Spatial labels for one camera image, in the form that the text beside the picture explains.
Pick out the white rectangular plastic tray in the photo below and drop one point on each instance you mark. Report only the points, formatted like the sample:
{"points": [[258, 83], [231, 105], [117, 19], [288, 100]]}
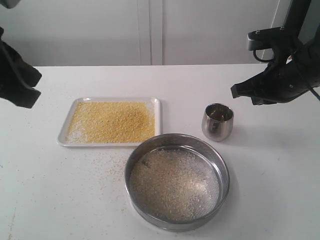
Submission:
{"points": [[153, 105]]}

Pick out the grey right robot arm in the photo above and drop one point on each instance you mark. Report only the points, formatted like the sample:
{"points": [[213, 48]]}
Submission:
{"points": [[280, 54]]}

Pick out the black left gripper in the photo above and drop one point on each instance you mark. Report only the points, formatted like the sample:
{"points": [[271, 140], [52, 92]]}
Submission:
{"points": [[12, 86]]}

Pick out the stainless steel cup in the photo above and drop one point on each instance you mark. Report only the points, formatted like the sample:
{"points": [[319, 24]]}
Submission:
{"points": [[217, 122]]}

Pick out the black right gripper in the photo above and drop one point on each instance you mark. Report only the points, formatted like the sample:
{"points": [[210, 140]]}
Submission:
{"points": [[284, 83]]}

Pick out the white coarse grains in sieve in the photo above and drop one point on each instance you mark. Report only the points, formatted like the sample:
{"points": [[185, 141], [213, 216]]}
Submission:
{"points": [[174, 185]]}

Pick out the round stainless steel sieve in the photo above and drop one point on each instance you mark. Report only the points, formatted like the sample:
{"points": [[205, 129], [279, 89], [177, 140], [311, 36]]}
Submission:
{"points": [[192, 144]]}

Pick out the yellow grain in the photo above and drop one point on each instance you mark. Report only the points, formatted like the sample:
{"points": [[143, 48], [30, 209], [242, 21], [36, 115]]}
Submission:
{"points": [[111, 123]]}

